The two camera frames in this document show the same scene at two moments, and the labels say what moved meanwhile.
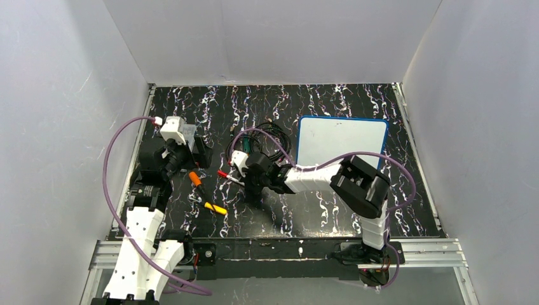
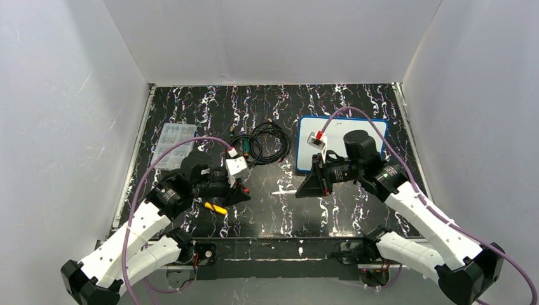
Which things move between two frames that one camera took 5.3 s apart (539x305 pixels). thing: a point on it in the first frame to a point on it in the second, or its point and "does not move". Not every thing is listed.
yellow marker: [217, 208] does not move
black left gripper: [199, 149] to [232, 190]
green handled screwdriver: [246, 145] does not move
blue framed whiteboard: [320, 138] does not move
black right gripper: [254, 182] to [321, 176]
